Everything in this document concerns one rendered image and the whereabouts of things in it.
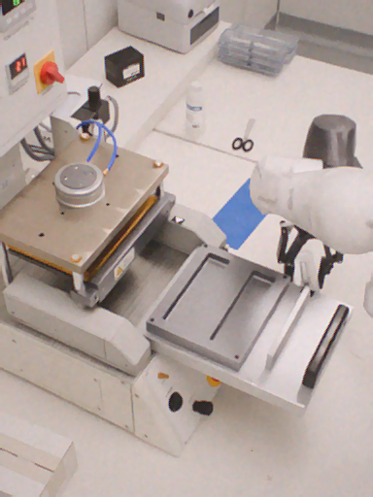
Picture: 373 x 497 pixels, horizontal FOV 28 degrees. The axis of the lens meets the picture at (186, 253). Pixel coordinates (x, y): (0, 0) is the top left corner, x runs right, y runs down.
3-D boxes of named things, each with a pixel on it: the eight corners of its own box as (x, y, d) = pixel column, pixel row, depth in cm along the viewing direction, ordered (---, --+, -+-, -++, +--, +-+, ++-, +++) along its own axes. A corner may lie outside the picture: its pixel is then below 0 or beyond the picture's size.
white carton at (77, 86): (25, 150, 178) (21, 125, 173) (63, 97, 194) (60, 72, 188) (73, 160, 176) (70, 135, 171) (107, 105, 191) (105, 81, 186)
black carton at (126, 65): (105, 79, 200) (103, 55, 195) (131, 67, 204) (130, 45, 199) (118, 88, 196) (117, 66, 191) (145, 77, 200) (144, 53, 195)
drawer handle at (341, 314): (300, 384, 113) (304, 369, 111) (335, 316, 123) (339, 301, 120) (313, 389, 113) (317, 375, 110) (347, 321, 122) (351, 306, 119)
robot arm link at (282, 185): (396, 171, 97) (361, 157, 128) (253, 159, 98) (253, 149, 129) (386, 253, 99) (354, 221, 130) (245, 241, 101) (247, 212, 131)
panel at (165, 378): (183, 448, 130) (141, 375, 120) (255, 327, 148) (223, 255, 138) (192, 450, 128) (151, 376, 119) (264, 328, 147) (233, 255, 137)
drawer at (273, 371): (134, 345, 123) (132, 314, 117) (196, 259, 136) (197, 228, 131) (301, 420, 114) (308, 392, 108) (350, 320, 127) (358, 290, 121)
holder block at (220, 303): (146, 330, 120) (145, 320, 118) (203, 251, 132) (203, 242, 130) (238, 372, 115) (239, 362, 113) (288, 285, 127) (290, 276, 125)
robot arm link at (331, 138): (297, 229, 125) (358, 235, 124) (307, 168, 115) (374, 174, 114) (298, 160, 137) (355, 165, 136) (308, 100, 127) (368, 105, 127)
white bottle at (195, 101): (192, 123, 194) (194, 75, 183) (209, 130, 192) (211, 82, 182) (182, 133, 191) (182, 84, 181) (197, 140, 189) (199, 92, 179)
